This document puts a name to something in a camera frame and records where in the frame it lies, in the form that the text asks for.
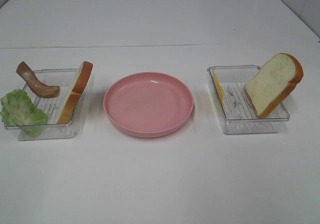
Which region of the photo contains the clear right plastic tray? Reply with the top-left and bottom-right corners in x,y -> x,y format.
207,65 -> 290,135

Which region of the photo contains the pink round plate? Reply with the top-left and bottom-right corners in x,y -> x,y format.
103,72 -> 194,138

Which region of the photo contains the clear left plastic tray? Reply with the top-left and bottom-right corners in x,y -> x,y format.
0,68 -> 94,141

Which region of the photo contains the yellow cheese slice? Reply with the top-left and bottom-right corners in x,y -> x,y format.
212,70 -> 225,117

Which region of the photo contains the brown bacon strip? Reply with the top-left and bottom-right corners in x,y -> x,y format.
16,61 -> 60,99

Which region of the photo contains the bread slice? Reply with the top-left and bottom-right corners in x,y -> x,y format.
244,53 -> 304,118
56,61 -> 93,124

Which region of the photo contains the green lettuce leaf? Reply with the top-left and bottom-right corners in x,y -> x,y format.
0,89 -> 48,138

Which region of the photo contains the clear plastic tray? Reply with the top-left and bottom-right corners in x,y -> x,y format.
0,68 -> 94,141
207,65 -> 290,135

